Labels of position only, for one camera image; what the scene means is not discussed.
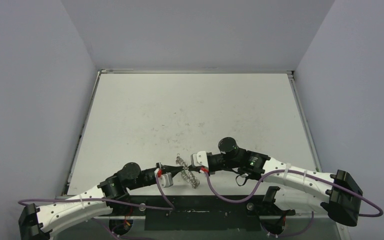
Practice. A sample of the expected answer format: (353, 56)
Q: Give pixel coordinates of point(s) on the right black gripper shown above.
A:
(204, 165)

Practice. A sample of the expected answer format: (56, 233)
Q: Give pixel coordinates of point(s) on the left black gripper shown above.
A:
(173, 170)

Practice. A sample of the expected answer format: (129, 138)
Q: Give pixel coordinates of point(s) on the silver keyring disc with rings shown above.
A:
(187, 175)

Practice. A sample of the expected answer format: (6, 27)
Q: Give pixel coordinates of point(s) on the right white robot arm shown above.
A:
(335, 194)

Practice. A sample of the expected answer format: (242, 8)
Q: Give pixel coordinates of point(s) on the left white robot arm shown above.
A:
(55, 215)

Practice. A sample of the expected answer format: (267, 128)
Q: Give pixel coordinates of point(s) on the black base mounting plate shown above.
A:
(201, 213)

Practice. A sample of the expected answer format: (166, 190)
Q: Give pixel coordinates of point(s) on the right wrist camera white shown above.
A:
(200, 159)

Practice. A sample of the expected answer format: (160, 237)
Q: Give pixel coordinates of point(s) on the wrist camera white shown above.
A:
(200, 159)
(163, 180)

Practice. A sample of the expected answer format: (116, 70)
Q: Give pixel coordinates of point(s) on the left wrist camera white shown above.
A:
(163, 180)

